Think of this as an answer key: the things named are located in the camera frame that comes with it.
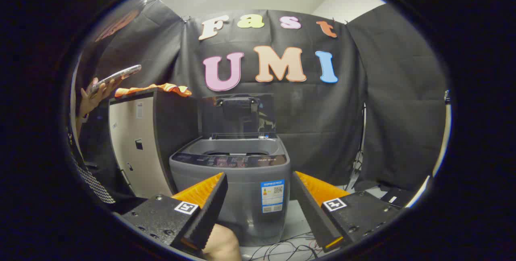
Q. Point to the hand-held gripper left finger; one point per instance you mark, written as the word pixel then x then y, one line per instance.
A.
pixel 213 204

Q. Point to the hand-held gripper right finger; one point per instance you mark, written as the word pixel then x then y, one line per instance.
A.
pixel 312 212

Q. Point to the grey washing machine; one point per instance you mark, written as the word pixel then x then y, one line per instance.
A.
pixel 246 188

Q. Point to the orange button shirt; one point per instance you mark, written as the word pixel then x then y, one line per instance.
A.
pixel 169 88

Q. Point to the person's knee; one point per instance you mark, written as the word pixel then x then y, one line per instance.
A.
pixel 221 245

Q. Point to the black tripod stand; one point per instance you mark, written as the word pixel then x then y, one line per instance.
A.
pixel 356 164

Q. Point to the black box on floor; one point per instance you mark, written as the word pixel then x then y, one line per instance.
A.
pixel 397 196

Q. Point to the beige and dark cabinet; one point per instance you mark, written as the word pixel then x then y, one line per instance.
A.
pixel 135 156

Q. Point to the black backdrop cloth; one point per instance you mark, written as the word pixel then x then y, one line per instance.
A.
pixel 314 112

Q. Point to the person's checkered clothing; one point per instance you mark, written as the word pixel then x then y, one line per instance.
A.
pixel 94 182

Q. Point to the smartphone in clear case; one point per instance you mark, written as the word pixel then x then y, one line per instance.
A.
pixel 117 75

